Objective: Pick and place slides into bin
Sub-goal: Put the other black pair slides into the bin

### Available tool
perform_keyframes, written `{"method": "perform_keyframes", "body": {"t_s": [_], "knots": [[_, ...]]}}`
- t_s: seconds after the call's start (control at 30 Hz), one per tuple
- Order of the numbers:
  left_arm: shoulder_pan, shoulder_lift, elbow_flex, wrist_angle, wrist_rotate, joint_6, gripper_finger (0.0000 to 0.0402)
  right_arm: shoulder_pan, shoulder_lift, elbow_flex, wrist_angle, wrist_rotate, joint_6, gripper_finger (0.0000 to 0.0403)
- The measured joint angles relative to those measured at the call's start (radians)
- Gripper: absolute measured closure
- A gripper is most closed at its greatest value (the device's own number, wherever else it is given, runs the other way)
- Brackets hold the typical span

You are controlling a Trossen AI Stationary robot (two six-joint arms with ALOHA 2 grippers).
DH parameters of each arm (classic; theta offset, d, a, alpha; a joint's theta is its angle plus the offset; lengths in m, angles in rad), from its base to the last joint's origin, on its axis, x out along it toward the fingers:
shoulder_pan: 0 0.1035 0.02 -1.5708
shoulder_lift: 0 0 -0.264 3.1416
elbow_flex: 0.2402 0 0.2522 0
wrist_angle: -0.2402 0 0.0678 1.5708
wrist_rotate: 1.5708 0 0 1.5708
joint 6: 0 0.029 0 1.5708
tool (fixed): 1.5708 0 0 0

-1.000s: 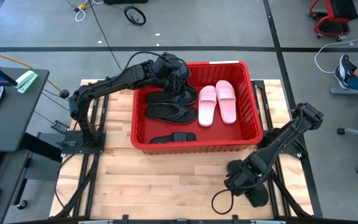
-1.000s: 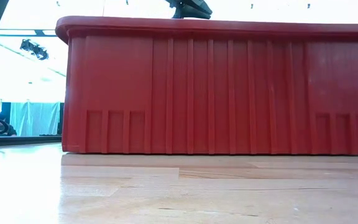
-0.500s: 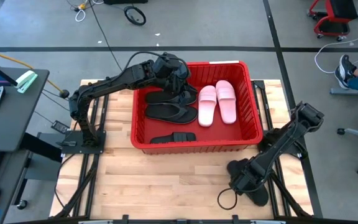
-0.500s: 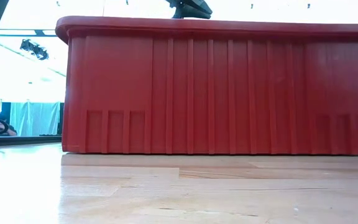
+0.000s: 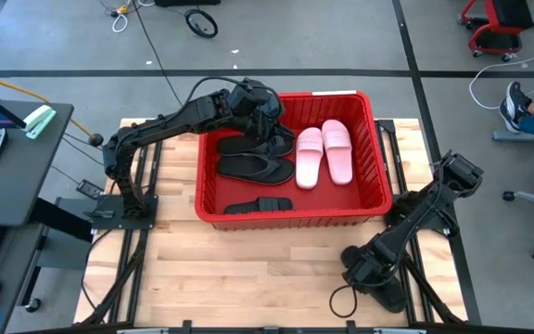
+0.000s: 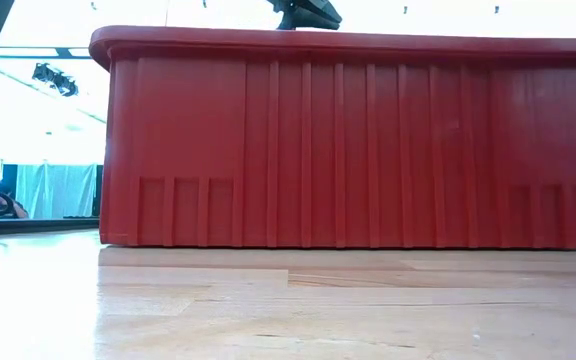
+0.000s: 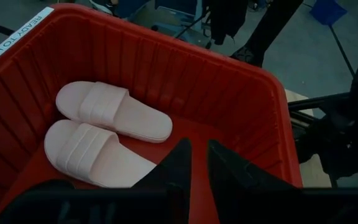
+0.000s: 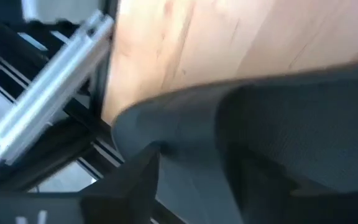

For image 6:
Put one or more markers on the red ribbed plastic bin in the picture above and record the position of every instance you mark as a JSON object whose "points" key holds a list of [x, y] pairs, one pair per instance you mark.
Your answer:
{"points": [[318, 150]]}

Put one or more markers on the dark hanging ceiling fixture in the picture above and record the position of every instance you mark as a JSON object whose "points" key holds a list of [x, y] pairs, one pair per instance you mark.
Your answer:
{"points": [[55, 80]]}

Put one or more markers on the pale translucent curtain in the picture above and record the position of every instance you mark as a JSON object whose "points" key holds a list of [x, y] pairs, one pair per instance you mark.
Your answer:
{"points": [[53, 190]]}

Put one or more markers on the dark blue pillar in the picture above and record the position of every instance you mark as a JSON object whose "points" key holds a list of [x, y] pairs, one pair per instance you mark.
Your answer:
{"points": [[9, 177]]}

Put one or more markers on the person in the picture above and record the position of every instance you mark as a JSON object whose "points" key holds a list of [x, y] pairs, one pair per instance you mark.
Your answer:
{"points": [[22, 212]]}

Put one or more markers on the black table edge rail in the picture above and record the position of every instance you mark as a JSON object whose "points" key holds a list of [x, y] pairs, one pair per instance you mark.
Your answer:
{"points": [[43, 225]]}

